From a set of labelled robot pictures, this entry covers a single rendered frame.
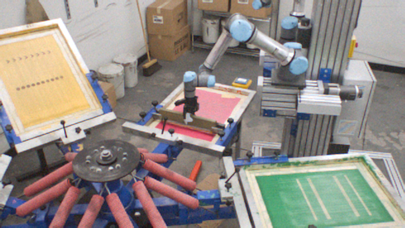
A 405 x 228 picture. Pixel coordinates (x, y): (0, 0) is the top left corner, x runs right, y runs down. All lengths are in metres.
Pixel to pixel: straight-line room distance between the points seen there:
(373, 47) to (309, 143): 3.13
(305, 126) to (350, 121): 0.32
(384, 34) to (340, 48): 3.23
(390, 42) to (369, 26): 0.36
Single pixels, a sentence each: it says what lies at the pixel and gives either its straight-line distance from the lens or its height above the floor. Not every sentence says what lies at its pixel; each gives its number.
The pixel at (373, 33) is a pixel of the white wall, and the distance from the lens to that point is 5.89.
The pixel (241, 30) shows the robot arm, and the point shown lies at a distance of 2.19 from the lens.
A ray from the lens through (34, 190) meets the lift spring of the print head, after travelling 2.01.
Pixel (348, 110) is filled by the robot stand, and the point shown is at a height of 0.99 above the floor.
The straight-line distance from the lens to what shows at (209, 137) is 2.46.
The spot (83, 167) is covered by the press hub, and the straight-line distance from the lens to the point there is 1.76.
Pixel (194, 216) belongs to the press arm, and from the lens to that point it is 2.00.
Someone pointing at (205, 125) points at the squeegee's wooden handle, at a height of 1.02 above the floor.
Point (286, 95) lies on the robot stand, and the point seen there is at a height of 1.15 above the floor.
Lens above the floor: 2.39
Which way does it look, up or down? 32 degrees down
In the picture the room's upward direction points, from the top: straight up
